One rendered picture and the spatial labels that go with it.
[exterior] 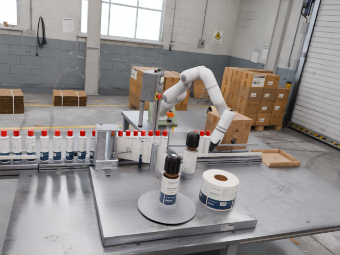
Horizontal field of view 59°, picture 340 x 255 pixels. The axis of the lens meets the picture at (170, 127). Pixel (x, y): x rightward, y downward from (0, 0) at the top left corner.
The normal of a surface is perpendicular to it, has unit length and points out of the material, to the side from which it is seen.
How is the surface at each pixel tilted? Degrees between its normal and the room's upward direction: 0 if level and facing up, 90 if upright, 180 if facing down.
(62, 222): 0
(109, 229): 0
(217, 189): 90
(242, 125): 90
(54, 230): 0
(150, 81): 90
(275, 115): 88
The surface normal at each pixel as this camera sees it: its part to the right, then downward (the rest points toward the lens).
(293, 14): -0.90, 0.03
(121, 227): 0.13, -0.94
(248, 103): 0.44, 0.32
